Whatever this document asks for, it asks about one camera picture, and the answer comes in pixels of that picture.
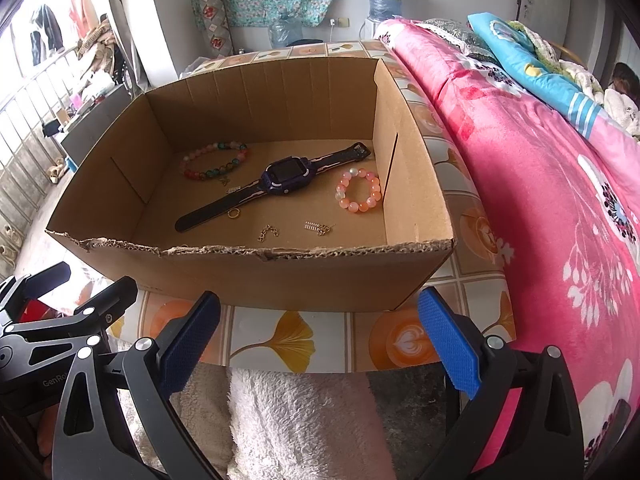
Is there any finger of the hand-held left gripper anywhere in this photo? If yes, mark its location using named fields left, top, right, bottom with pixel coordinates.
left=0, top=276, right=138, bottom=367
left=0, top=261, right=72, bottom=326

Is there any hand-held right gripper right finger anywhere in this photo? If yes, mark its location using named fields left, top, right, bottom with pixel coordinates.
left=417, top=287, right=586, bottom=480

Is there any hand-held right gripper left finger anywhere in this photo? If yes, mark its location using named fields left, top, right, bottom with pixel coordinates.
left=50, top=290, right=222, bottom=480

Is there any brown cardboard box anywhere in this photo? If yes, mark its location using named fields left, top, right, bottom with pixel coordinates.
left=45, top=55, right=457, bottom=313

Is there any multicolour bead bracelet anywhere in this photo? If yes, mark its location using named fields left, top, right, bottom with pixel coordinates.
left=180, top=141, right=250, bottom=182

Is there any pink bead bracelet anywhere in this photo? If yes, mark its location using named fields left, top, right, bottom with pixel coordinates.
left=335, top=167, right=383, bottom=215

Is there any purple smartwatch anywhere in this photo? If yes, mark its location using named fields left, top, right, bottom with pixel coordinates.
left=175, top=141, right=372, bottom=233

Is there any patterned tablecloth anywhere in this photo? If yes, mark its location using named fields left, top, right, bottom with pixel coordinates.
left=107, top=40, right=517, bottom=373

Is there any metal balcony railing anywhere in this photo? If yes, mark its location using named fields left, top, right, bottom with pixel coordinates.
left=0, top=52, right=126, bottom=266

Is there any white fluffy garment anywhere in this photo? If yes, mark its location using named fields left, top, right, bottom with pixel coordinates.
left=120, top=360, right=396, bottom=480

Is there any grey cabinet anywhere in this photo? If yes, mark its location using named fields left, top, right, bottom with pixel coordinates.
left=60, top=82, right=138, bottom=166

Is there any pink floral blanket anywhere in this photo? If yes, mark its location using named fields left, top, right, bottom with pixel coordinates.
left=372, top=17, right=640, bottom=480

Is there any pile of clothes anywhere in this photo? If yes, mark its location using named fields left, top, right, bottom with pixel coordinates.
left=82, top=12, right=133, bottom=86

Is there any dark hanging jacket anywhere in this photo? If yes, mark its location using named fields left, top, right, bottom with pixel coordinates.
left=29, top=4, right=64, bottom=65

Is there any pink hanging garment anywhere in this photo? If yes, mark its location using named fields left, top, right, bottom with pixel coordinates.
left=67, top=0, right=98, bottom=38

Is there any blue patterned pillow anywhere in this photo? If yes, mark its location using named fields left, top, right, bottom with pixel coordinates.
left=467, top=12, right=606, bottom=136

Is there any patterned cushion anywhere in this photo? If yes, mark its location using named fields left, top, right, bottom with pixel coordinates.
left=192, top=0, right=235, bottom=56

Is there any grey lace blanket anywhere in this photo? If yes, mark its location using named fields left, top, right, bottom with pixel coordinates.
left=417, top=17, right=501, bottom=63

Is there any white water dispenser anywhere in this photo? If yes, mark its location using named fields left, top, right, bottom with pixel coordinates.
left=361, top=16, right=388, bottom=41

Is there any clear empty water jug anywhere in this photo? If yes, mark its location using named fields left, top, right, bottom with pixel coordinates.
left=270, top=12, right=303, bottom=48

